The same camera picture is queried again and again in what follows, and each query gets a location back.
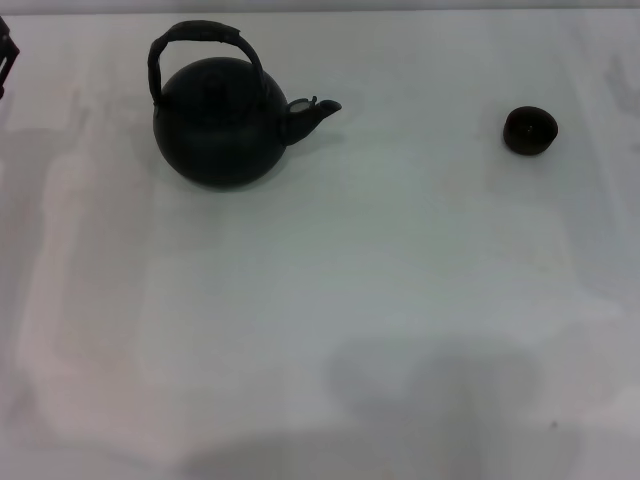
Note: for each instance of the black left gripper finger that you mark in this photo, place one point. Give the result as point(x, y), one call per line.
point(7, 55)

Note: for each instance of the black round teapot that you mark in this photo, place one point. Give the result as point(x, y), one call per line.
point(220, 130)

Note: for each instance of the small dark teacup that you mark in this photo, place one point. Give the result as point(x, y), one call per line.
point(530, 131)

